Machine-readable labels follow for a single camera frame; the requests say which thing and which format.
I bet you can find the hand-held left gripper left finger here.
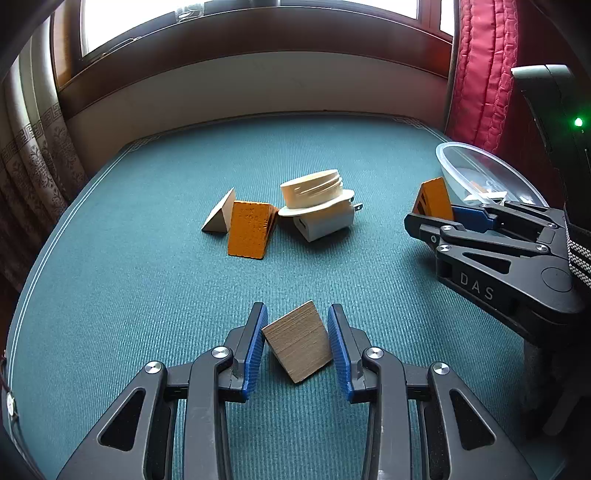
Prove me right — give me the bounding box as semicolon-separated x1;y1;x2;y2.
55;302;269;480

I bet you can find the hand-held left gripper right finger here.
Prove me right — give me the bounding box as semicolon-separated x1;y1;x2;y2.
327;303;539;480

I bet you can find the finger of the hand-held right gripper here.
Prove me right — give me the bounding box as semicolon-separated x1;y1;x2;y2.
452;200;566;232
404;212;557;273

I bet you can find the white striped wooden wedge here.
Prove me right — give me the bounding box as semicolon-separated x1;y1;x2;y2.
463;189;509;206

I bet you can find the orange striped wooden wedge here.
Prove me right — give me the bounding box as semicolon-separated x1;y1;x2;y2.
228;200;279;261
412;178;454;219

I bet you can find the plain wooden block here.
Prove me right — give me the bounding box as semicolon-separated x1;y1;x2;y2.
261;300;334;384

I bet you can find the clear plastic bowl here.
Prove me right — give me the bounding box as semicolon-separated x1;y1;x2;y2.
436;142;550;208

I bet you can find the white plug charger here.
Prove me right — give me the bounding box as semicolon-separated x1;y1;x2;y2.
293;196;364;242

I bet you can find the plain wooden wedge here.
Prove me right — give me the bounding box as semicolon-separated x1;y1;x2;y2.
201;187;237;234

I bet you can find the cream threaded plastic cap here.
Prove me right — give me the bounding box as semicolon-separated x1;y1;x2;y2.
278;169;355;217

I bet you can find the green table mat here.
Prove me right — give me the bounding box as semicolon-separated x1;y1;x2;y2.
4;111;568;480

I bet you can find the red quilted curtain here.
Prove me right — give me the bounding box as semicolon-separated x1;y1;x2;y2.
445;0;591;160

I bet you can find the wooden framed window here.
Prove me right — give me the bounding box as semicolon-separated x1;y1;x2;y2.
51;0;460;112

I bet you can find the beige patterned curtain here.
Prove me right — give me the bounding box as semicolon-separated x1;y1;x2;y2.
0;28;88;278

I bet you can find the black white striped strap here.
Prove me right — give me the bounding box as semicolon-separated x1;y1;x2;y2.
564;215;591;291

